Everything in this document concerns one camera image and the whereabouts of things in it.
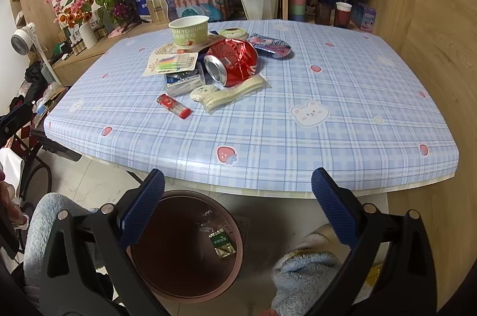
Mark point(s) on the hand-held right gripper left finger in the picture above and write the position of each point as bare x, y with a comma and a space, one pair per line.
143, 208

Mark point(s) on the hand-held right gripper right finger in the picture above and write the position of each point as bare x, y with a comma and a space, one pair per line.
333, 208

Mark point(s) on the brown round waste bin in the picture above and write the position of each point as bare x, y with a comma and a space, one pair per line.
179, 245

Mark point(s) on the red lighter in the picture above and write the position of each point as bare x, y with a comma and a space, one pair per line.
173, 106

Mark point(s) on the clear blister pack printed card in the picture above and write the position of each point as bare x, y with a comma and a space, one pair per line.
171, 63

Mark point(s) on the cream plastic cutlery packet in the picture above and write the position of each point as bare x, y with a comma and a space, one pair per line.
238, 89

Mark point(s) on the purple snack wrapper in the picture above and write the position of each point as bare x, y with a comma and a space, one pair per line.
274, 47

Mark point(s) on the crushed red can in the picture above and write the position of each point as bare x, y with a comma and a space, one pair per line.
234, 59

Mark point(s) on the green paper yogurt cup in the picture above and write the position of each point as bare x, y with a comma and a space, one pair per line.
188, 35

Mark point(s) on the person's left hand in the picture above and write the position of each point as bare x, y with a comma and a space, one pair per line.
7, 195

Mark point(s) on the blue plaid tablecloth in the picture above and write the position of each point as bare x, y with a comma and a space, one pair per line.
298, 152

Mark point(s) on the person's right leg blue fleece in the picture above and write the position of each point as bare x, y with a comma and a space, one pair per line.
298, 271

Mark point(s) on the green sachet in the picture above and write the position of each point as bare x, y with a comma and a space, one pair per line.
221, 243

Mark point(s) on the black folding chair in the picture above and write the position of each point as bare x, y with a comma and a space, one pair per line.
15, 118

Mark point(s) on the wooden sideboard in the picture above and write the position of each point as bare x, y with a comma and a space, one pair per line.
85, 59

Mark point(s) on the pile of clothes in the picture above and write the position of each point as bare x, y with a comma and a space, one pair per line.
33, 74

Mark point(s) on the row of small brown bottles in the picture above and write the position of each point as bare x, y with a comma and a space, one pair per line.
76, 46

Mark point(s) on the pink cloth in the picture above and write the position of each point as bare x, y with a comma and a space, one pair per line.
118, 32

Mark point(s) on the white ribbed vase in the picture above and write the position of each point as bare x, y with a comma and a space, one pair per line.
88, 35

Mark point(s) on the red cup with white rim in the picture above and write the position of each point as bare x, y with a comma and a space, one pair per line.
343, 16

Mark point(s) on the brown plastic cup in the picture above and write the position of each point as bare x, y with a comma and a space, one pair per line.
323, 14

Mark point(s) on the white desk fan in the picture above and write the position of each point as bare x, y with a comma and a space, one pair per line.
20, 40

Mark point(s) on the blue figure box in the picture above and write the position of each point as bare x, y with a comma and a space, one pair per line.
365, 16

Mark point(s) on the purple flower bunch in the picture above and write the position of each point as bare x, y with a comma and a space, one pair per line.
121, 10

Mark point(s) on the gold and blue gift boxes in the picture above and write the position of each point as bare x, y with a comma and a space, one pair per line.
158, 9

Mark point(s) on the orange flower bunch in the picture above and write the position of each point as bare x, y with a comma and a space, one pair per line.
72, 18

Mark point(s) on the pink wrapped pack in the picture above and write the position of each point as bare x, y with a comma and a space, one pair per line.
203, 5

